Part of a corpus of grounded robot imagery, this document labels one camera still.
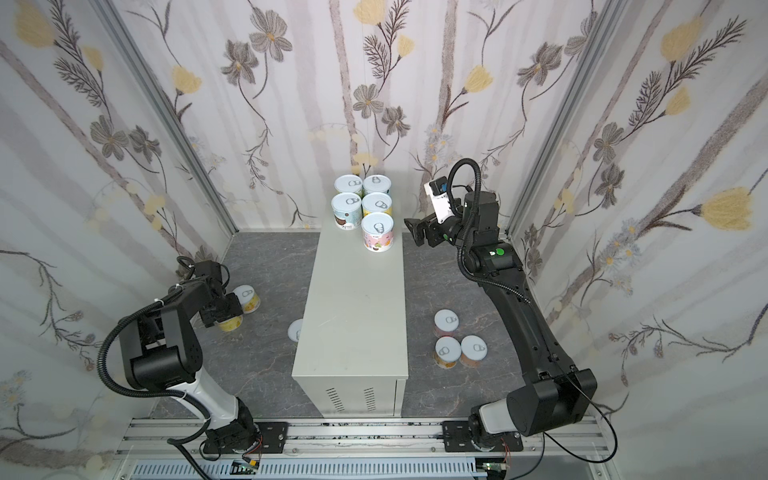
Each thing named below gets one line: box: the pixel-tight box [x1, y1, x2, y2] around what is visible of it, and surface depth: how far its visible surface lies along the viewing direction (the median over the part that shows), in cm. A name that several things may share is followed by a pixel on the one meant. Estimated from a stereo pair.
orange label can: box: [433, 335, 462, 369], surface depth 86 cm
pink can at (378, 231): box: [361, 212, 395, 253], surface depth 69 cm
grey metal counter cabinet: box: [291, 224, 409, 418], surface depth 63 cm
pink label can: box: [433, 308, 460, 338], surface depth 92 cm
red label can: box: [460, 334, 488, 367], surface depth 86 cm
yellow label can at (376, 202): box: [362, 192, 393, 217], surface depth 73 cm
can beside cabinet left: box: [287, 318, 303, 342], surface depth 89 cm
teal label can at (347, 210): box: [331, 192, 362, 231], surface depth 73 cm
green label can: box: [334, 174, 363, 197], surface depth 78 cm
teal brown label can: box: [363, 174, 392, 195], surface depth 78 cm
